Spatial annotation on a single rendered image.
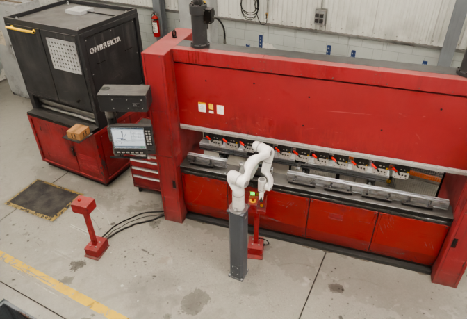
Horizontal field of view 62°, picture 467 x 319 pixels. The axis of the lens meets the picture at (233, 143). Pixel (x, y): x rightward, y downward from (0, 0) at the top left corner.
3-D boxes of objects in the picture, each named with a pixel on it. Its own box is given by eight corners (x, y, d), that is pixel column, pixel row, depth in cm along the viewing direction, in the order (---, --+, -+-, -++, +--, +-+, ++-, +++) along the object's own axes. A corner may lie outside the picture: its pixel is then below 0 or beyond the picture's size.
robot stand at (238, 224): (242, 282, 435) (242, 216, 380) (228, 276, 442) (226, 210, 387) (249, 270, 448) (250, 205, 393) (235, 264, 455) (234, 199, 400)
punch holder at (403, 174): (391, 177, 400) (395, 164, 391) (391, 172, 407) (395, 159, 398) (407, 180, 396) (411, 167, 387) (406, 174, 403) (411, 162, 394)
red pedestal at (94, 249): (83, 256, 467) (67, 204, 421) (96, 241, 487) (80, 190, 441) (98, 260, 462) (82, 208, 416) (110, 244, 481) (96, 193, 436)
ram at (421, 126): (180, 128, 453) (174, 62, 409) (183, 124, 460) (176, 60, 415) (467, 176, 375) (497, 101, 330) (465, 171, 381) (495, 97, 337)
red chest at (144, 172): (134, 193, 562) (123, 134, 506) (151, 173, 601) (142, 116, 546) (166, 200, 549) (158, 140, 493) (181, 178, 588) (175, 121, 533)
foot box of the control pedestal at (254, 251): (245, 258, 463) (245, 251, 456) (248, 242, 484) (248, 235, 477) (262, 260, 460) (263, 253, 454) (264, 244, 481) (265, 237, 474)
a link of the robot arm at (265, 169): (279, 164, 396) (272, 190, 407) (266, 158, 404) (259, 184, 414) (275, 166, 389) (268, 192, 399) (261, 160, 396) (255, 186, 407)
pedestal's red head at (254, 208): (247, 212, 433) (247, 200, 423) (249, 203, 446) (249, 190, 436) (265, 214, 430) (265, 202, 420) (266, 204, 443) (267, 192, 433)
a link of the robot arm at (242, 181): (232, 185, 375) (244, 192, 366) (228, 178, 366) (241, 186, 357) (263, 146, 390) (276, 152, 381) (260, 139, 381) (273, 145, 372)
